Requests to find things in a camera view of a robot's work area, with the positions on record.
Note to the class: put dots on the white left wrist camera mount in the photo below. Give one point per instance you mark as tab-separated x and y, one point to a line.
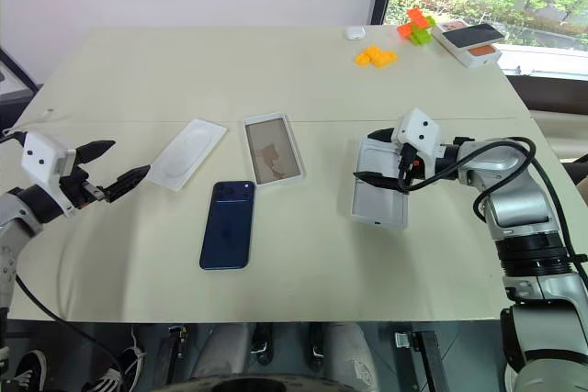
43	158

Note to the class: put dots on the black smartphone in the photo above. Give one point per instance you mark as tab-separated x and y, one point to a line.
475	35

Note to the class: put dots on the black chair frame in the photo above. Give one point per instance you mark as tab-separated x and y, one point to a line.
576	164

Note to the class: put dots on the white window sill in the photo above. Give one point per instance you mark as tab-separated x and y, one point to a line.
546	59

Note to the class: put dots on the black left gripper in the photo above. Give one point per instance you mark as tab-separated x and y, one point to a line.
75	190

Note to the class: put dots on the white phone box lid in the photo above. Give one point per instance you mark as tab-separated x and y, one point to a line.
379	206

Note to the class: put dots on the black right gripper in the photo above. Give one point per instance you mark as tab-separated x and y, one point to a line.
413	171

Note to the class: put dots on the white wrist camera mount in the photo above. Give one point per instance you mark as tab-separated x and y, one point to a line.
43	158
420	130

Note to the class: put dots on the orange toy block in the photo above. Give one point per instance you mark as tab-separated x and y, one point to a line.
411	22

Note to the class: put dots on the black white sneaker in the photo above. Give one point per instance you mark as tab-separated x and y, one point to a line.
30	371
115	371

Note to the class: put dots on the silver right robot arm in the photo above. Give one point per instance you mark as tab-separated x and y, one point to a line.
519	208

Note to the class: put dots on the white plastic insert tray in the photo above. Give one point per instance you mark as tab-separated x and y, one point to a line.
186	155

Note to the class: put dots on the grey rounded leg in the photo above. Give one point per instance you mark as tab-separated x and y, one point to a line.
229	350
351	350

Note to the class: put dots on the dark blue smartphone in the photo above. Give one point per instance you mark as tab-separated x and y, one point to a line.
227	227

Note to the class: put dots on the white phone box base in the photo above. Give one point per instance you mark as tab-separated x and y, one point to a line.
274	148

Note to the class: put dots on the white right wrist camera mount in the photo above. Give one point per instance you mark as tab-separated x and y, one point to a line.
420	130

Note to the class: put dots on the white earbud case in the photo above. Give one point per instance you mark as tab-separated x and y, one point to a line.
354	33

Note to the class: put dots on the black metal bracket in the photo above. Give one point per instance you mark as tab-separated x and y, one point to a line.
422	355

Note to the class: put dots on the green toy block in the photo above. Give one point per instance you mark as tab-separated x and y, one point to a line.
425	33

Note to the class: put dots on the yellow toy block cluster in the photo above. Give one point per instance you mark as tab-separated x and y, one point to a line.
376	57

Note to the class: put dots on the white box with orange print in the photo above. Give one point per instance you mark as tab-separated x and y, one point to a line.
480	56

